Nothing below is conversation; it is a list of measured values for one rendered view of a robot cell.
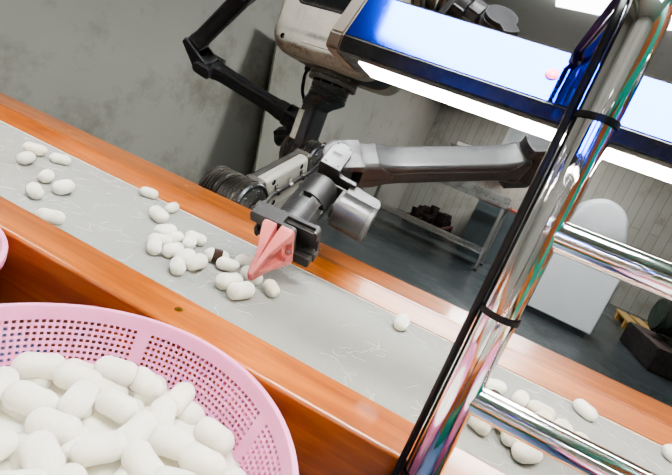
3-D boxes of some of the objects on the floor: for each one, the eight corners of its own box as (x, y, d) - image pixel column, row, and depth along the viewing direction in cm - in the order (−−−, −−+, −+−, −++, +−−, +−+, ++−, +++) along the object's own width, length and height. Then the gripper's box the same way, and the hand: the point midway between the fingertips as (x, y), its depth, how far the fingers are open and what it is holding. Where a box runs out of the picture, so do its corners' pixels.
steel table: (366, 211, 685) (391, 151, 666) (484, 266, 610) (516, 200, 591) (347, 211, 619) (374, 144, 599) (477, 272, 543) (512, 199, 524)
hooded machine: (587, 329, 470) (647, 217, 445) (590, 343, 415) (659, 217, 390) (519, 296, 502) (572, 190, 476) (514, 305, 446) (574, 186, 421)
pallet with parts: (452, 234, 821) (461, 215, 813) (440, 237, 721) (450, 215, 714) (416, 218, 850) (424, 199, 843) (399, 218, 751) (408, 197, 743)
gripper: (334, 233, 68) (282, 308, 58) (277, 208, 70) (218, 276, 60) (339, 202, 63) (284, 278, 53) (278, 176, 65) (214, 244, 55)
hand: (253, 272), depth 57 cm, fingers closed
